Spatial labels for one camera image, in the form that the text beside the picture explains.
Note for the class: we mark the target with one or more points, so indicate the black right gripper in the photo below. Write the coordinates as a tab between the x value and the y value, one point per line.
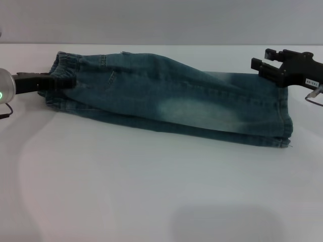
300	70

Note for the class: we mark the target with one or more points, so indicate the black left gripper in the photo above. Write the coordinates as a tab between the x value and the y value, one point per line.
30	83

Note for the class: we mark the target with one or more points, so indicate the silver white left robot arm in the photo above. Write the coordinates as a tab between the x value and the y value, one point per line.
6	85

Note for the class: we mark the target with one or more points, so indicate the blue denim shorts with cartoon print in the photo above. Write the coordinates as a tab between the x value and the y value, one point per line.
174	100

